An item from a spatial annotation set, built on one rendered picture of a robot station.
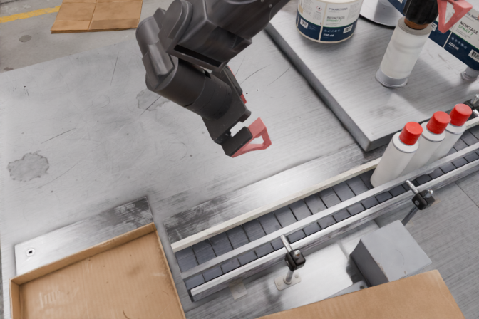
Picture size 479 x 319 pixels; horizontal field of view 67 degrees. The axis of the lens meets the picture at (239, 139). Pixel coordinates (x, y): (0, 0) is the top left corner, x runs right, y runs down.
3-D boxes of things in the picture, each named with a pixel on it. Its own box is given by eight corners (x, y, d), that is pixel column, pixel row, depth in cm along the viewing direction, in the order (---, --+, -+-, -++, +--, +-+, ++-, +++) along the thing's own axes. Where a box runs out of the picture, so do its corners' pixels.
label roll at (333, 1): (307, 47, 116) (314, 6, 104) (287, 12, 128) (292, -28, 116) (364, 38, 119) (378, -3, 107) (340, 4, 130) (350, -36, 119)
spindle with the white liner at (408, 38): (393, 64, 111) (435, -31, 87) (413, 82, 106) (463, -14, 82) (369, 72, 108) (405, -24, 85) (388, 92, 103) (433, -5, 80)
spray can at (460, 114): (423, 154, 90) (463, 96, 74) (438, 170, 87) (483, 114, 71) (406, 161, 89) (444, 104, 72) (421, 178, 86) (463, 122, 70)
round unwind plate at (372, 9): (395, -26, 143) (397, -29, 142) (453, 15, 126) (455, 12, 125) (330, -9, 136) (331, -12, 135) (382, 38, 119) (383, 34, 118)
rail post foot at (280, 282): (296, 269, 78) (297, 267, 77) (302, 280, 76) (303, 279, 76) (273, 279, 76) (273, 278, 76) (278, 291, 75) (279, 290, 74)
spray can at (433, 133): (405, 161, 89) (443, 103, 73) (420, 177, 86) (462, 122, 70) (388, 168, 87) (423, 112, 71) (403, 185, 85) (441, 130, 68)
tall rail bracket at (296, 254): (281, 253, 80) (289, 221, 67) (297, 283, 76) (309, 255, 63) (268, 258, 79) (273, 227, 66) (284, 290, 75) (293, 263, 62)
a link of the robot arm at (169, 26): (186, 8, 37) (246, 38, 42) (158, -42, 43) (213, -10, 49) (132, 93, 42) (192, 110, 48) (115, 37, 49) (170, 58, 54)
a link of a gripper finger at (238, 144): (271, 110, 58) (235, 86, 50) (291, 142, 53) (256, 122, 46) (240, 137, 60) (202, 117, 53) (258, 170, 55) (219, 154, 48)
